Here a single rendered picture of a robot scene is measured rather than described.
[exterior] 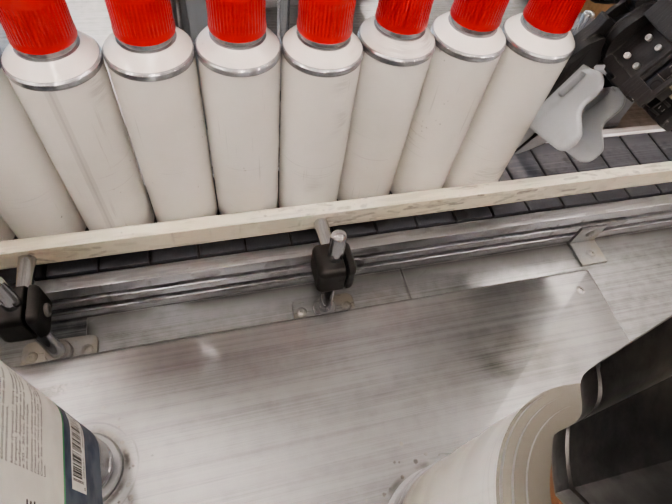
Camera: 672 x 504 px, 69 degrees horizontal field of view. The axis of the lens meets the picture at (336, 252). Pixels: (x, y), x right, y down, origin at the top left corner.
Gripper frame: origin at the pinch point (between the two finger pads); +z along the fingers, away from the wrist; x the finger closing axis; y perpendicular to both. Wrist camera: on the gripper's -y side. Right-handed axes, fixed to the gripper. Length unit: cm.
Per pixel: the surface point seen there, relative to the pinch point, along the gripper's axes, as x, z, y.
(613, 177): 8.5, -2.5, 4.5
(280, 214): -18.5, 12.9, 4.1
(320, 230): -15.7, 11.9, 5.8
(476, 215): -0.8, 6.8, 4.3
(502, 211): 1.6, 5.4, 4.3
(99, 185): -31.2, 15.3, 3.0
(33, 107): -35.9, 10.5, 2.6
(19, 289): -34.5, 21.5, 8.0
